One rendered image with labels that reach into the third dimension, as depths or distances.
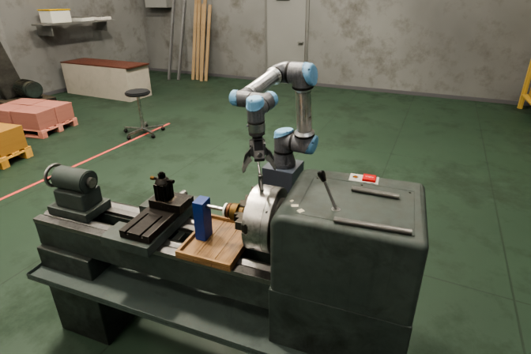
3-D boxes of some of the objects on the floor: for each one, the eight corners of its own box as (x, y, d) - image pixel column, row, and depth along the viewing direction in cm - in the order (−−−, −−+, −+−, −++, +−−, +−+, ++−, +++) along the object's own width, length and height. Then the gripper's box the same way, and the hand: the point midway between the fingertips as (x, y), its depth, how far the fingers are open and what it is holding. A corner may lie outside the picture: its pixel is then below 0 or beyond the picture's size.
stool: (141, 125, 632) (135, 84, 604) (171, 130, 604) (166, 88, 576) (112, 137, 581) (103, 93, 552) (143, 143, 552) (136, 98, 524)
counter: (90, 87, 909) (84, 57, 880) (153, 95, 827) (149, 62, 797) (67, 92, 855) (59, 62, 825) (132, 102, 772) (126, 68, 743)
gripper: (277, 124, 161) (278, 162, 171) (233, 127, 160) (237, 166, 170) (280, 132, 154) (280, 171, 163) (234, 136, 153) (238, 175, 162)
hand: (259, 172), depth 164 cm, fingers open, 14 cm apart
